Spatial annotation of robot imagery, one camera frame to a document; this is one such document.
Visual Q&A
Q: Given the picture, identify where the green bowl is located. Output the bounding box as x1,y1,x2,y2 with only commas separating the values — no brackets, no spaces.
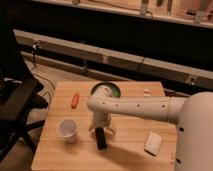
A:
90,81,121,98

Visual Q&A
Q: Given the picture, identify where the white sponge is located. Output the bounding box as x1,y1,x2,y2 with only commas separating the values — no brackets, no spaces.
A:
144,132,162,156

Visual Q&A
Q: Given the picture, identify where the orange carrot toy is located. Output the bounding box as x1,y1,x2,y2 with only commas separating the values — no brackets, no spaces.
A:
71,93,79,109

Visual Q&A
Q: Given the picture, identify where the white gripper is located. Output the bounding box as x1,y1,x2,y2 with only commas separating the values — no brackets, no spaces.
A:
89,112,116,135

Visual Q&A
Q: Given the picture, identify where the white paper cup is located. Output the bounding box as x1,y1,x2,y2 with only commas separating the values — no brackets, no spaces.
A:
57,119,77,143

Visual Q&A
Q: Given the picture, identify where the black eraser block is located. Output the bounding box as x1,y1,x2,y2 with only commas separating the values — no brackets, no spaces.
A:
95,127,107,150

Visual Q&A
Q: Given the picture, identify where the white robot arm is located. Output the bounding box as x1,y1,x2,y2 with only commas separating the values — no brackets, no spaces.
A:
87,86,213,171

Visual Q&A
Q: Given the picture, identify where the white glue bottle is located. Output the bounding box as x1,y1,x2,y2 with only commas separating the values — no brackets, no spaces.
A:
144,89,151,97

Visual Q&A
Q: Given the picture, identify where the black office chair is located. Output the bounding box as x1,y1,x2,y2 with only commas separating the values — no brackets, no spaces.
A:
0,28,48,162

